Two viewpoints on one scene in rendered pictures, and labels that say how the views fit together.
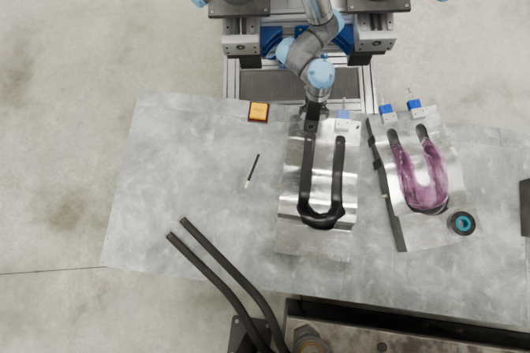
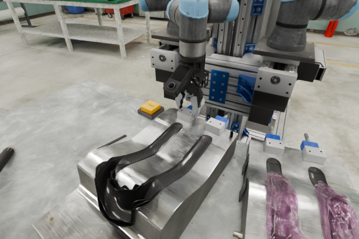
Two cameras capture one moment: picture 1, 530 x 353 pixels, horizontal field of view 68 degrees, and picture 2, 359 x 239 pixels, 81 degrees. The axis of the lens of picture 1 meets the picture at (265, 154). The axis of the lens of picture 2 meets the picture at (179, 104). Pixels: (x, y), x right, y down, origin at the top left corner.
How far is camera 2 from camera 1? 1.01 m
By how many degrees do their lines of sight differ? 42
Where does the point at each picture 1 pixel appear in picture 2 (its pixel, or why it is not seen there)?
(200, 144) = (90, 113)
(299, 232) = (86, 216)
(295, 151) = (153, 131)
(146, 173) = (33, 113)
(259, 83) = not seen: hidden behind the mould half
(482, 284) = not seen: outside the picture
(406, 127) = (295, 164)
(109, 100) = not seen: hidden behind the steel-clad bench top
